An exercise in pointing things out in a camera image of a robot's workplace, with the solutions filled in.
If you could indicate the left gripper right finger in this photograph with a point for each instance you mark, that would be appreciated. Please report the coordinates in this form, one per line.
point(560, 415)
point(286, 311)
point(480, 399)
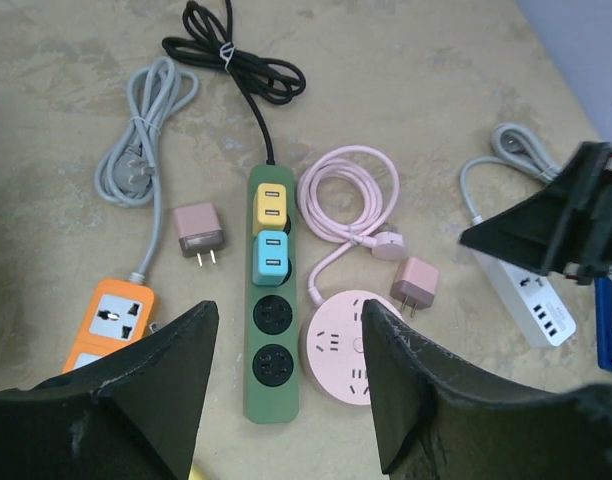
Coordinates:
point(437, 416)

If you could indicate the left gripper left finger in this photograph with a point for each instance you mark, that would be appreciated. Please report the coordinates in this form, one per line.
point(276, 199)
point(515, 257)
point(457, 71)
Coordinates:
point(133, 414)

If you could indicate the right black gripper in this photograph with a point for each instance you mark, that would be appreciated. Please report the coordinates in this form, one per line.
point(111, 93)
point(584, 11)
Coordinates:
point(564, 228)

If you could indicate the teal usb charger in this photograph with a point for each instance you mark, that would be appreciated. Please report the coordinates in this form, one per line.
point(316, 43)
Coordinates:
point(270, 258)

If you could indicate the yellow usb charger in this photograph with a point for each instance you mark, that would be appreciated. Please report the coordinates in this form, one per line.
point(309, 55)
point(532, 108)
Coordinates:
point(269, 208)

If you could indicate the white power strip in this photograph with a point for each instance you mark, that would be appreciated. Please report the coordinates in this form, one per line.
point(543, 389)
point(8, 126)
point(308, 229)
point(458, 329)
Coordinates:
point(533, 303)

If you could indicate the orange power strip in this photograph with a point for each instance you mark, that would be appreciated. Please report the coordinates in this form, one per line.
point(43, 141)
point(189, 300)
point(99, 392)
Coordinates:
point(120, 313)

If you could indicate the pink charger near round strip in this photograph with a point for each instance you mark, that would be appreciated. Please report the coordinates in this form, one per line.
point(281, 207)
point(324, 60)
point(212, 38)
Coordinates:
point(415, 284)

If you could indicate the pink round power strip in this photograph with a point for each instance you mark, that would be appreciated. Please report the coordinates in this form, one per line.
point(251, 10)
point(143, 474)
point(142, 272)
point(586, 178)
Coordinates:
point(331, 347)

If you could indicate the blue box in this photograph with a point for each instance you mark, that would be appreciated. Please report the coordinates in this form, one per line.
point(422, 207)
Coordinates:
point(603, 316)

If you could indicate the green power strip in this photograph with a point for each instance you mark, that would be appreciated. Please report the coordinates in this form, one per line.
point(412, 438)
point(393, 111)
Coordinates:
point(271, 385)

